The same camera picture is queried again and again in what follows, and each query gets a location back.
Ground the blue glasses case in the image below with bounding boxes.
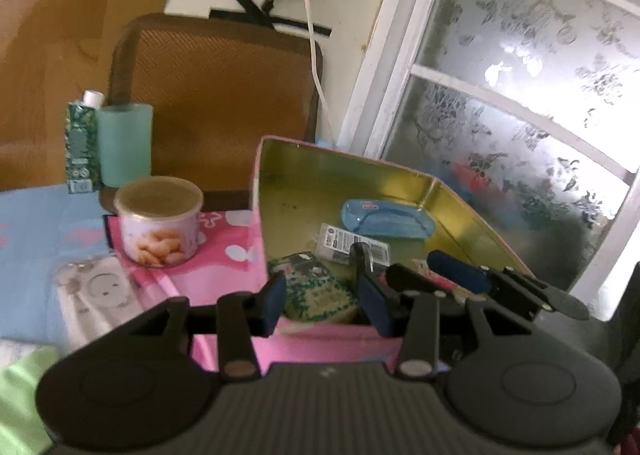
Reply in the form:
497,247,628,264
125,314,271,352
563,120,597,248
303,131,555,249
341,200,436,239

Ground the green soft cloth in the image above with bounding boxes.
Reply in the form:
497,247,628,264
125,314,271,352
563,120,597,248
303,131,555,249
1,347,60,455

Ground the barcode labelled packet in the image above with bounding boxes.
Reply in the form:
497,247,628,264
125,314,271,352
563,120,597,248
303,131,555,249
316,223,390,267

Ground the green patterned pouch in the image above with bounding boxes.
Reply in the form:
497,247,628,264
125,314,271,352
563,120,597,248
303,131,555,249
268,251,358,323

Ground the pink macaron biscuit tin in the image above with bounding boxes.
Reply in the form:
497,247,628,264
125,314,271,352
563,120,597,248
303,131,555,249
192,136,539,376

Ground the pink snack can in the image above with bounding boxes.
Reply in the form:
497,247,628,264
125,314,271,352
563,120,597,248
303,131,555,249
114,176,204,267

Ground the packaged white socket adapter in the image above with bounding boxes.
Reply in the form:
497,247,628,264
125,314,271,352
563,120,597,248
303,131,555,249
54,255,143,351

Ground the teal plastic cup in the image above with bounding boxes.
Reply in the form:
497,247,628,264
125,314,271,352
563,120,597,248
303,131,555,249
98,103,153,189

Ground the brown chair back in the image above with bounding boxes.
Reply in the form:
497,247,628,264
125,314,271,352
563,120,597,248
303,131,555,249
107,13,322,212

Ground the white power cable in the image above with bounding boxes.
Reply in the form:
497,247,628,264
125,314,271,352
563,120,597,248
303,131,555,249
294,0,342,149

